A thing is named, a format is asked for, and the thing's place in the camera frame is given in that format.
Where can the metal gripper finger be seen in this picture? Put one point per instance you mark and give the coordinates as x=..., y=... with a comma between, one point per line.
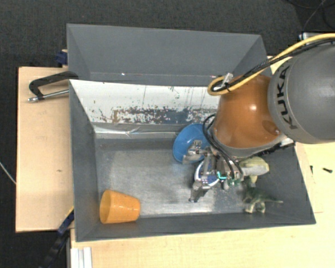
x=195, y=152
x=200, y=188

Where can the blue and white round thing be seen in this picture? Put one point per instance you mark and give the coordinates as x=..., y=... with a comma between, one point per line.
x=211, y=181

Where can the blue bowl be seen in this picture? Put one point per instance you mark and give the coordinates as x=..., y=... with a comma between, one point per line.
x=184, y=141

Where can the pale green toy animal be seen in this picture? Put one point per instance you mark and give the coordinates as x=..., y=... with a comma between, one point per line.
x=254, y=165

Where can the green toy dinosaur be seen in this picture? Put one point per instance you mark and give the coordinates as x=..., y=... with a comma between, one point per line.
x=257, y=198

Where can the grey metal bin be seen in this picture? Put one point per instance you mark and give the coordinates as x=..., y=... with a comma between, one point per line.
x=145, y=174

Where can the orange cup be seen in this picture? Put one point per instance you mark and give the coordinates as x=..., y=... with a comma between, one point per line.
x=120, y=206

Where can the small black screw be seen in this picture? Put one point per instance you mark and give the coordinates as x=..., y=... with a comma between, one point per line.
x=328, y=170

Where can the brown cardboard board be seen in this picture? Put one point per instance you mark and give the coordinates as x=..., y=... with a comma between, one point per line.
x=42, y=155

